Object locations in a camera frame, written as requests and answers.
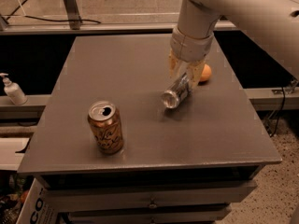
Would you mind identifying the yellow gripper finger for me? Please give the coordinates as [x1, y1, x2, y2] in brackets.
[187, 61, 205, 90]
[168, 50, 180, 77]

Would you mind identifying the silver redbull can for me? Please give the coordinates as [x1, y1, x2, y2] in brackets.
[162, 73, 191, 109]

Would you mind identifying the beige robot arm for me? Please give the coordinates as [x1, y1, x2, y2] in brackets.
[169, 0, 299, 86]

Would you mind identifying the orange soda can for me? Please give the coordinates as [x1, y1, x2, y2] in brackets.
[88, 101, 124, 155]

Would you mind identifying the orange fruit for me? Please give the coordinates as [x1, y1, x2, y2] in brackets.
[200, 64, 212, 82]

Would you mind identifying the grey drawer cabinet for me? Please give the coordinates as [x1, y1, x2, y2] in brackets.
[20, 35, 280, 224]

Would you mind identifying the white pump bottle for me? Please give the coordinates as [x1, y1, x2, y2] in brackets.
[0, 73, 27, 105]

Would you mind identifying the white cardboard box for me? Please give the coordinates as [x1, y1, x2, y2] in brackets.
[16, 179, 58, 224]

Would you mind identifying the left metal post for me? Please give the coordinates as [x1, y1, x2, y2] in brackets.
[63, 0, 82, 30]

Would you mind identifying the black cable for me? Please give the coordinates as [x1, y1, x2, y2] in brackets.
[5, 0, 102, 25]

